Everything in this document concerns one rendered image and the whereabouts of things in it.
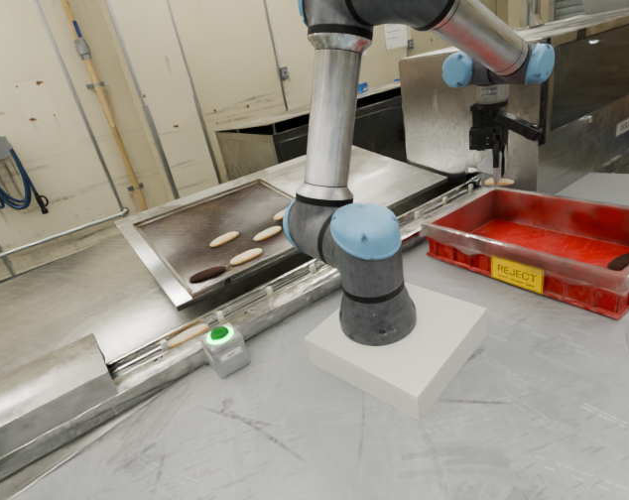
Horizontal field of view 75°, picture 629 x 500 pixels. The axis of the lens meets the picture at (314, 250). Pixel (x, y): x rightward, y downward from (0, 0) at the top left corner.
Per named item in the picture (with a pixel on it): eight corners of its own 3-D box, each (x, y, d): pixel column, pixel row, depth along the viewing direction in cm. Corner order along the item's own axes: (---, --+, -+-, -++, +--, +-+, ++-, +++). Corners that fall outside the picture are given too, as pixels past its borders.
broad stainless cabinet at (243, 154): (300, 259, 314) (269, 124, 271) (240, 230, 395) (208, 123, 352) (458, 182, 404) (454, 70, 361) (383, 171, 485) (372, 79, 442)
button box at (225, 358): (224, 395, 85) (208, 353, 80) (209, 376, 91) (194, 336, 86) (258, 374, 89) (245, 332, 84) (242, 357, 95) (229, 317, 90)
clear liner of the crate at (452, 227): (623, 325, 76) (630, 280, 72) (420, 255, 114) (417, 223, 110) (691, 254, 91) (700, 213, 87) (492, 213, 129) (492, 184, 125)
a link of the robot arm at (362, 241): (371, 307, 69) (361, 237, 63) (322, 279, 79) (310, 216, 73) (419, 275, 75) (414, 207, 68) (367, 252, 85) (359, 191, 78)
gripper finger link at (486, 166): (478, 184, 114) (479, 149, 111) (501, 184, 110) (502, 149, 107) (474, 186, 111) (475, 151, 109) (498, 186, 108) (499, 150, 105)
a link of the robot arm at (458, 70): (482, 50, 85) (512, 42, 90) (438, 54, 94) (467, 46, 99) (480, 90, 89) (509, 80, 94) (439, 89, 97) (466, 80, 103)
